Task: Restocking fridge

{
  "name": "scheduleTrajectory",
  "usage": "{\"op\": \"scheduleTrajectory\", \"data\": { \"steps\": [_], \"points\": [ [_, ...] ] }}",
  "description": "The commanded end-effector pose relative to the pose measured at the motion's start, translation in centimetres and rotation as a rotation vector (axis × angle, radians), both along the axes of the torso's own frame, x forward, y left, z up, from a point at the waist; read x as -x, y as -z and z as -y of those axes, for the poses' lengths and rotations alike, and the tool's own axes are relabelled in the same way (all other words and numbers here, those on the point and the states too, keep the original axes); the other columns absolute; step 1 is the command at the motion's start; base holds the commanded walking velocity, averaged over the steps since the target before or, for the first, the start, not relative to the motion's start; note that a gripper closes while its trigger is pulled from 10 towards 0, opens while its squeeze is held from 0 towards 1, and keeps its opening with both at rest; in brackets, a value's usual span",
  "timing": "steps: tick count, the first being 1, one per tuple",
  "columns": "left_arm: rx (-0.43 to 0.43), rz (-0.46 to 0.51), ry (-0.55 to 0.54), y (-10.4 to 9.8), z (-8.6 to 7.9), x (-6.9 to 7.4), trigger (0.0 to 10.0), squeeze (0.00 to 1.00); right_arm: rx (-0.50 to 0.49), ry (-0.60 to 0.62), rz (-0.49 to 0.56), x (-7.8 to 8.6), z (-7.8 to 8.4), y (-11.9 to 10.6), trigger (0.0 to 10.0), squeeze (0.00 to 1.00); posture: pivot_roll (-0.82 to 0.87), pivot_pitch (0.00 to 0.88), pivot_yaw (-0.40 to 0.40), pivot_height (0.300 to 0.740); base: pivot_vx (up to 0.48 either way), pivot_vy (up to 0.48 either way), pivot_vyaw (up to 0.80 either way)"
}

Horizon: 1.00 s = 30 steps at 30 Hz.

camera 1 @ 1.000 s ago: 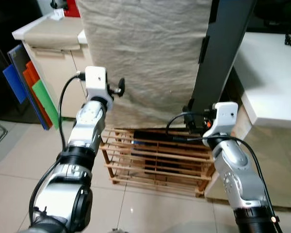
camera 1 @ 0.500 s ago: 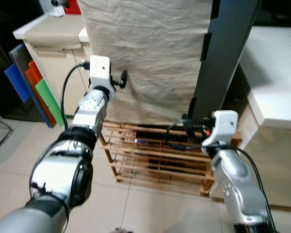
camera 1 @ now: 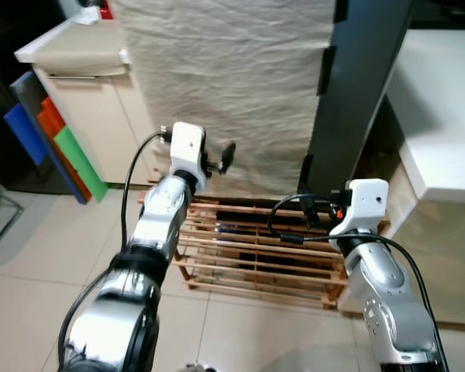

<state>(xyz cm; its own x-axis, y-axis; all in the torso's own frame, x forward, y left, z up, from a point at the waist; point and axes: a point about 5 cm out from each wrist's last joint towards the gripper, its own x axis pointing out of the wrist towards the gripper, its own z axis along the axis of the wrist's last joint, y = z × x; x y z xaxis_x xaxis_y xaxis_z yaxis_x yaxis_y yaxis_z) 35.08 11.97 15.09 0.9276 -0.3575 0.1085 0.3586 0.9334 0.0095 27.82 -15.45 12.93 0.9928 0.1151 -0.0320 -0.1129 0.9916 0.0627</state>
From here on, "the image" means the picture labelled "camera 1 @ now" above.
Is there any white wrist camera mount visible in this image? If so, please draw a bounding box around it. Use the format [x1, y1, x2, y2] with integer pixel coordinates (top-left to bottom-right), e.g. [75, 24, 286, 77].
[329, 178, 390, 238]
[169, 122, 210, 192]

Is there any white paper tag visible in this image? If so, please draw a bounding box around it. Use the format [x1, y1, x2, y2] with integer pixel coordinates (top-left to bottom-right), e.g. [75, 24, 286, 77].
[72, 2, 103, 26]

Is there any metal cabinet bar handle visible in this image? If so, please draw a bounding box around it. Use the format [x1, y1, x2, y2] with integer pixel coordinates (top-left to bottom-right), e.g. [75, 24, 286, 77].
[45, 74, 102, 81]

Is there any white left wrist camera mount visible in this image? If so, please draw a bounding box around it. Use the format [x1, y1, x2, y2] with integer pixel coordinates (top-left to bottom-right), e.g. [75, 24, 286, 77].
[169, 122, 210, 192]

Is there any green plastic board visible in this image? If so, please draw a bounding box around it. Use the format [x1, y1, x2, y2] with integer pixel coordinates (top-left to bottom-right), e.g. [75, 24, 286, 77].
[53, 126, 109, 202]

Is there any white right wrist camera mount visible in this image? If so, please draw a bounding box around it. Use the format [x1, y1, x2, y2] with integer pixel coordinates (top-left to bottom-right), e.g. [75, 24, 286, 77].
[329, 178, 390, 238]

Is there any white kitchen worktop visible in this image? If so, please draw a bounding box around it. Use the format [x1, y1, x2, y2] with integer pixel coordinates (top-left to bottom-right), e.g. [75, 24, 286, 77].
[14, 17, 131, 64]

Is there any dark grey flat panel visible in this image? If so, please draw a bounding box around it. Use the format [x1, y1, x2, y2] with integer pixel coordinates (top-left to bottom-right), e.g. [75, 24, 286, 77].
[298, 0, 415, 198]

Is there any wooden lattice rack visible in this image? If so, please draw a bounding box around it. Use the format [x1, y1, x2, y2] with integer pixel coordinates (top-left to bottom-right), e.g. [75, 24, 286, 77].
[139, 190, 392, 311]

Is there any orange plastic board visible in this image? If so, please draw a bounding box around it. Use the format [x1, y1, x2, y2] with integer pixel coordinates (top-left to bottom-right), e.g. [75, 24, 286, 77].
[37, 97, 94, 201]

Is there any white table top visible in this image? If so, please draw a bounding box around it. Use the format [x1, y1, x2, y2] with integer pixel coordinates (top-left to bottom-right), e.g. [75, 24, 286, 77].
[387, 29, 465, 204]

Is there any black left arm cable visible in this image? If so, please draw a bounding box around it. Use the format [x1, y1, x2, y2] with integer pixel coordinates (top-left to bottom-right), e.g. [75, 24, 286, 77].
[58, 130, 171, 365]

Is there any cream cabinet door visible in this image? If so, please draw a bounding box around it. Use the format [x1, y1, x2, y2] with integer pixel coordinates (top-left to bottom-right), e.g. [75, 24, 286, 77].
[33, 70, 152, 187]

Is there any blue plastic board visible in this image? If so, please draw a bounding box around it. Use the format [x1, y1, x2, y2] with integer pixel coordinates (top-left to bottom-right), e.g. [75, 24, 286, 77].
[3, 103, 46, 167]

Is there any large beige cloth sheet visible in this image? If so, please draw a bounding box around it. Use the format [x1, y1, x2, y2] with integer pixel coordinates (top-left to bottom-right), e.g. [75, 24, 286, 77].
[111, 0, 338, 198]

